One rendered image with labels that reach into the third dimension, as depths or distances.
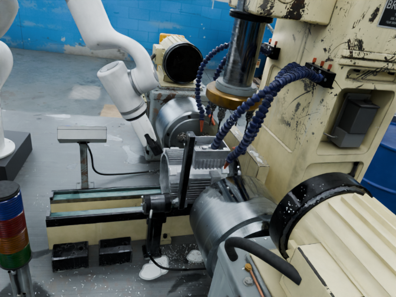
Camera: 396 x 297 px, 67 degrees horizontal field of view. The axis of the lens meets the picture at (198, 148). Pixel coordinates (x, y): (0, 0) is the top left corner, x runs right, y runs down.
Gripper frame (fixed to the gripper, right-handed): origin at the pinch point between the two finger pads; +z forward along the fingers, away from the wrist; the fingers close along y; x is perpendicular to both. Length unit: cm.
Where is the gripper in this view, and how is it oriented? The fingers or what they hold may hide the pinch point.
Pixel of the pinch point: (156, 149)
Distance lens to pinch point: 104.7
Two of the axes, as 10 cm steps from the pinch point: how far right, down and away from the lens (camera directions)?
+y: 2.8, 5.0, -8.2
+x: 9.0, -4.4, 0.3
